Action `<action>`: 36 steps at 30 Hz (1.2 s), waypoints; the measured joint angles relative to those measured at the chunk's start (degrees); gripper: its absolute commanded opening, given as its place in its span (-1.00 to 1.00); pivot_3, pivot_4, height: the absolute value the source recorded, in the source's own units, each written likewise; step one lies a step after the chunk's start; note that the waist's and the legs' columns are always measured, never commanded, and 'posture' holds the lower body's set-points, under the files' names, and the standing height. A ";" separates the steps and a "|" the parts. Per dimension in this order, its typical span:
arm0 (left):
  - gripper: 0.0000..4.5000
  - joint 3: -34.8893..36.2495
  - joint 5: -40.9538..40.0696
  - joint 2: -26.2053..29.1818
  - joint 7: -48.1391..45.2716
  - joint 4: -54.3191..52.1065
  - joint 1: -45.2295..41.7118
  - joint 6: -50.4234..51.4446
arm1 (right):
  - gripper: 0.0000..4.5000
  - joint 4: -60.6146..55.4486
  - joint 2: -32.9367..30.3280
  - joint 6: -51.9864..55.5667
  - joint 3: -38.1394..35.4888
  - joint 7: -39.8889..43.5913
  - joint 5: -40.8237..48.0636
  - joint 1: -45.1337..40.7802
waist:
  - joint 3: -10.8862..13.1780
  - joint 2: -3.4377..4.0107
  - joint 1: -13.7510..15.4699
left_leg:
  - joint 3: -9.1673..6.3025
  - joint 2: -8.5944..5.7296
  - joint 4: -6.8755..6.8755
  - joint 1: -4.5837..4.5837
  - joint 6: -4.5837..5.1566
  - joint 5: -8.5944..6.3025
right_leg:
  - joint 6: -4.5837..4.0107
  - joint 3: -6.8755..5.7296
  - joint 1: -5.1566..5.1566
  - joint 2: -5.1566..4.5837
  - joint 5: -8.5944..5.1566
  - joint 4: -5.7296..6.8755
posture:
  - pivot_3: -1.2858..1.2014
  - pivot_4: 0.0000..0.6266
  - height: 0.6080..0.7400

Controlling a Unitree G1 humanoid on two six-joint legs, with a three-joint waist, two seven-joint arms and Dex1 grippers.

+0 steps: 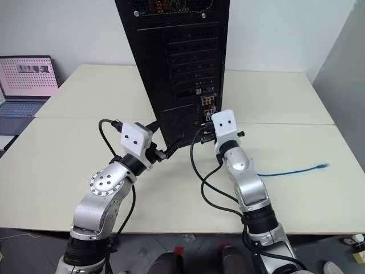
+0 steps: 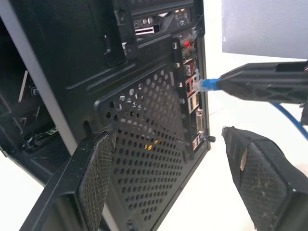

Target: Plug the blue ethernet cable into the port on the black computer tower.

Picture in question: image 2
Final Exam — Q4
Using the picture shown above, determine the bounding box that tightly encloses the blue ethernet cable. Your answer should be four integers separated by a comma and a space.
193, 77, 308, 142

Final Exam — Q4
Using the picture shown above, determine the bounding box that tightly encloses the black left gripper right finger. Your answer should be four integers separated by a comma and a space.
221, 126, 308, 231

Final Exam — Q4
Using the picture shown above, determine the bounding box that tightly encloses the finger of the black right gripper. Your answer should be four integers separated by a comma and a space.
219, 59, 308, 86
216, 79, 308, 104

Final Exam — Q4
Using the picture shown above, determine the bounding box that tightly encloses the black computer tower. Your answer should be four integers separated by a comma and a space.
0, 0, 216, 231

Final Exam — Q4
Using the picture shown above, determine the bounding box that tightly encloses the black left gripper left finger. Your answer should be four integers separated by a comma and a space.
18, 124, 118, 231

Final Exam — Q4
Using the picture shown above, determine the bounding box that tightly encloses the grey flat panel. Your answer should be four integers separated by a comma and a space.
221, 0, 308, 60

